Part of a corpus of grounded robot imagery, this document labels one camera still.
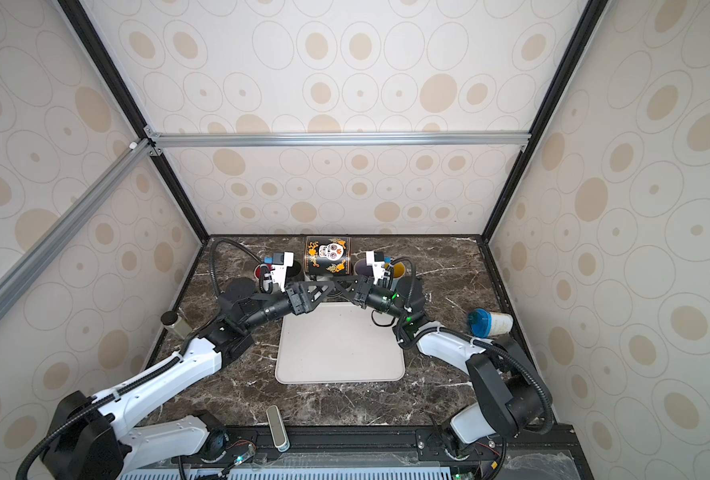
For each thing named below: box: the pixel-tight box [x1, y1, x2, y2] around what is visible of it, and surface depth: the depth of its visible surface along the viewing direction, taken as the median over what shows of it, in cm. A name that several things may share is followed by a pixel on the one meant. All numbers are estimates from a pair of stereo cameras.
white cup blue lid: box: [468, 308, 514, 339], surface depth 91 cm
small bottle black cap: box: [160, 310, 193, 339], surface depth 89 cm
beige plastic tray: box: [275, 302, 405, 384], surface depth 90 cm
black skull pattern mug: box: [304, 236, 352, 277], surface depth 71 cm
